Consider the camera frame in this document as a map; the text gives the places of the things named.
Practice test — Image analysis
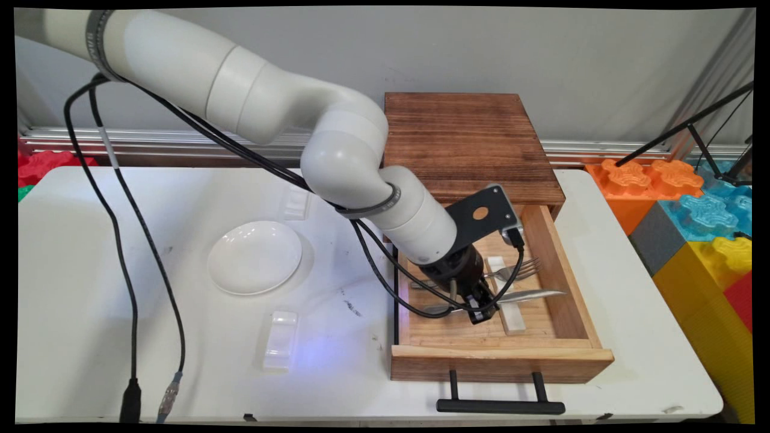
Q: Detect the grey foam block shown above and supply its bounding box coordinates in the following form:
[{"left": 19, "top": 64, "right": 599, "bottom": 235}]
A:
[{"left": 628, "top": 203, "right": 688, "bottom": 278}]

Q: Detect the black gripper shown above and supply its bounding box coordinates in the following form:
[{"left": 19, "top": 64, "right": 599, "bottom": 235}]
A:
[{"left": 430, "top": 243, "right": 501, "bottom": 326}]

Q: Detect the silver fork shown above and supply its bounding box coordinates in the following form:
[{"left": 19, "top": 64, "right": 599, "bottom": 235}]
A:
[{"left": 411, "top": 257, "right": 541, "bottom": 290}]

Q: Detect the blue foam block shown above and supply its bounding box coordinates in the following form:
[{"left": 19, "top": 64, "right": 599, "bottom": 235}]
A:
[{"left": 658, "top": 161, "right": 754, "bottom": 243}]

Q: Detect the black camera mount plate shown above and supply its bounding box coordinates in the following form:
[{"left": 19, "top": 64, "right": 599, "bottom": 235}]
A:
[{"left": 444, "top": 183, "right": 522, "bottom": 254}]

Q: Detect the red foam block beside yellow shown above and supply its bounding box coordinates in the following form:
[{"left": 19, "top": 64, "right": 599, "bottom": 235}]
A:
[{"left": 722, "top": 272, "right": 754, "bottom": 335}]

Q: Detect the aluminium rail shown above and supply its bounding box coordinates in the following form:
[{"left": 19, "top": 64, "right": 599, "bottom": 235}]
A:
[{"left": 18, "top": 127, "right": 748, "bottom": 167}]

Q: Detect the black tripod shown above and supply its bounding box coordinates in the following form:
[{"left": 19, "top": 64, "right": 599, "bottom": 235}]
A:
[{"left": 614, "top": 83, "right": 755, "bottom": 188}]

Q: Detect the light wooden drawer black handle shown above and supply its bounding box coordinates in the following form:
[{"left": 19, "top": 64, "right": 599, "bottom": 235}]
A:
[{"left": 390, "top": 203, "right": 615, "bottom": 416}]

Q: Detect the silver table knife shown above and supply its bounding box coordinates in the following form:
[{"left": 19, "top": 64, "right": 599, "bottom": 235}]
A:
[{"left": 420, "top": 289, "right": 568, "bottom": 316}]

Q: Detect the white round plate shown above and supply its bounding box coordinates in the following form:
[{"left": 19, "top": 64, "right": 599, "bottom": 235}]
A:
[{"left": 207, "top": 220, "right": 304, "bottom": 296}]

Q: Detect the orange foam block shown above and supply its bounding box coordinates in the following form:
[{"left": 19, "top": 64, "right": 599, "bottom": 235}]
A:
[{"left": 585, "top": 159, "right": 705, "bottom": 236}]

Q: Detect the dark wooden cabinet box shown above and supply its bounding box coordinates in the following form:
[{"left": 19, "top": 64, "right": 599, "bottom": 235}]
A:
[{"left": 383, "top": 92, "right": 567, "bottom": 243}]

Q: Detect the black cable grey connector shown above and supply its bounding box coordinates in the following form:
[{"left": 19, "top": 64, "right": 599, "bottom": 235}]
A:
[{"left": 88, "top": 78, "right": 500, "bottom": 424}]

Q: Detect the white ceramic cutlery rest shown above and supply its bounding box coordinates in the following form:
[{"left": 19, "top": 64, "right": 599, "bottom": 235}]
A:
[
  {"left": 262, "top": 310, "right": 300, "bottom": 371},
  {"left": 282, "top": 183, "right": 313, "bottom": 221},
  {"left": 485, "top": 256, "right": 528, "bottom": 336}
]

